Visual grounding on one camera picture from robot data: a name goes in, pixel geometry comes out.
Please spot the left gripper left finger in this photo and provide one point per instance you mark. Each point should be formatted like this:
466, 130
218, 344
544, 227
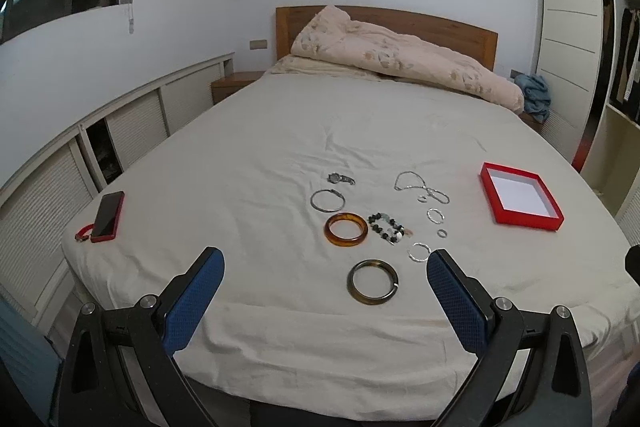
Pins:
96, 388

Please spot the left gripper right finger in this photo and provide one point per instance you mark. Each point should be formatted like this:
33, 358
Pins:
530, 369

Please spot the dark tortoise bangle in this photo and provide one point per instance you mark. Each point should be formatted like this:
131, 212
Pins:
372, 282

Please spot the amber bangle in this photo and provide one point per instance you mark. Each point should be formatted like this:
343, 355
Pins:
345, 229

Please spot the thin silver bangle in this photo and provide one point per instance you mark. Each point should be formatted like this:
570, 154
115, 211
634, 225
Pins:
327, 200

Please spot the silver wristwatch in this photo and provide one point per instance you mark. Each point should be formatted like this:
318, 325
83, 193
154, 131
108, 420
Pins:
337, 178

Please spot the red jewelry box tray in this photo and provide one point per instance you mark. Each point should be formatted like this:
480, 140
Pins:
520, 198

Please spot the smartphone in red case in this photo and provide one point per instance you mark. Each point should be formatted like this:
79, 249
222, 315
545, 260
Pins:
107, 217

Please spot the white bed mattress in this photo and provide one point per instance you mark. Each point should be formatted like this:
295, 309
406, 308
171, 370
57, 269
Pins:
283, 327

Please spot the blue crumpled cloth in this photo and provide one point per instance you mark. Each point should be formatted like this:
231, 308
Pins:
537, 99

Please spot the hanging clothes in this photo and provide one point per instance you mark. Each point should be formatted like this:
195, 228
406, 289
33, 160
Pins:
626, 56

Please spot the left wooden nightstand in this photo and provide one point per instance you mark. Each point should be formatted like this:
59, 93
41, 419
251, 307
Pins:
225, 87

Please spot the cream pillow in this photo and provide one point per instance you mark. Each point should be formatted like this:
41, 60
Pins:
292, 64

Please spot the white wardrobe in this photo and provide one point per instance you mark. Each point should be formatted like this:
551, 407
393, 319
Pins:
579, 43

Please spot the wooden headboard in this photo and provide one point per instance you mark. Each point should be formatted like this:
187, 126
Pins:
478, 43

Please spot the pink floral duvet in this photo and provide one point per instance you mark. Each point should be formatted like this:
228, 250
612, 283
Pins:
334, 36

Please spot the low white wall cabinets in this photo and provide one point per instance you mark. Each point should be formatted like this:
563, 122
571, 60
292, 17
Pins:
67, 174

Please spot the wall switch plate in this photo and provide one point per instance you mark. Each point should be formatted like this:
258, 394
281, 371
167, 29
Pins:
258, 44

